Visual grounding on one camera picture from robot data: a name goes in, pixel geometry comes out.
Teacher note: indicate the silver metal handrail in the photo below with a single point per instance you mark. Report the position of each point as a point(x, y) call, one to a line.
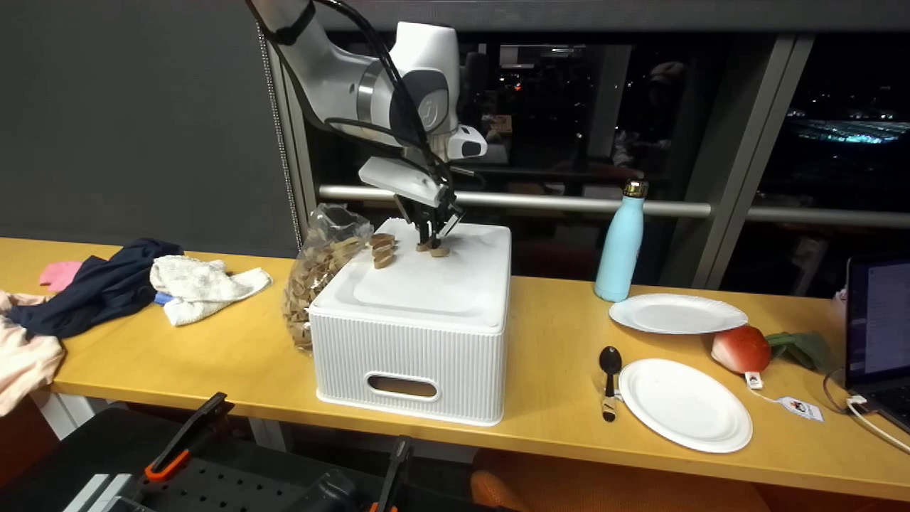
point(529, 203)

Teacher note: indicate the white crumpled cloth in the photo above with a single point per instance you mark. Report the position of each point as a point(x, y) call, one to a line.
point(204, 286)

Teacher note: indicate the pink and white garment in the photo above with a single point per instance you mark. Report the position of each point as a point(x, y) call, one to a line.
point(23, 357)

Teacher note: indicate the black plastic spoon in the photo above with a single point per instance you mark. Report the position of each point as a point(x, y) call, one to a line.
point(609, 363)

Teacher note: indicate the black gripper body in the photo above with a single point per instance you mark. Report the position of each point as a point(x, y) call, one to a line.
point(424, 203)

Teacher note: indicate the black perforated board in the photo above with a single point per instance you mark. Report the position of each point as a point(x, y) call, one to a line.
point(236, 485)

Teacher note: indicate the red wedge toy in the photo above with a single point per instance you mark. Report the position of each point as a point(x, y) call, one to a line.
point(740, 351)

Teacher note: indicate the orange chair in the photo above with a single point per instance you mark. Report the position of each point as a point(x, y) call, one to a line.
point(494, 493)

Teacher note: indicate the clear bag of rubber bands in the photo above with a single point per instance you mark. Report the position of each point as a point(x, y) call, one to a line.
point(309, 293)

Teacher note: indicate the navy blue cloth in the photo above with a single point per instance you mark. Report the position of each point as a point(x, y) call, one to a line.
point(94, 287)

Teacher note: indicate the white paper plate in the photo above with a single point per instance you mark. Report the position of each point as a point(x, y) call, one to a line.
point(686, 401)
point(677, 313)

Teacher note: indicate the light blue water bottle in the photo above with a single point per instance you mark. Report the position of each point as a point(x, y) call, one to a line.
point(622, 246)

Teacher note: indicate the grey wrist camera bar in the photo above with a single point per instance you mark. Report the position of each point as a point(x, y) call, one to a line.
point(394, 176)

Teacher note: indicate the green cloth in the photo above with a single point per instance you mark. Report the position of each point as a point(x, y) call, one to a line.
point(801, 347)

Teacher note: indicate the small white adapter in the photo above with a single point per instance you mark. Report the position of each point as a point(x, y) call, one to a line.
point(801, 411)

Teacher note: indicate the white plastic storage box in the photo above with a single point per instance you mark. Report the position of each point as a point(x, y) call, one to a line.
point(417, 323)

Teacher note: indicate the black laptop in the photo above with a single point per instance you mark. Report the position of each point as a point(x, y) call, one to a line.
point(883, 323)

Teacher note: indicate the wide grey window post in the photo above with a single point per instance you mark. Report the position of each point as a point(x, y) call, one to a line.
point(754, 159)

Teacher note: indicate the small pink cloth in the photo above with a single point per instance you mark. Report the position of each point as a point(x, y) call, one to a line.
point(57, 274)

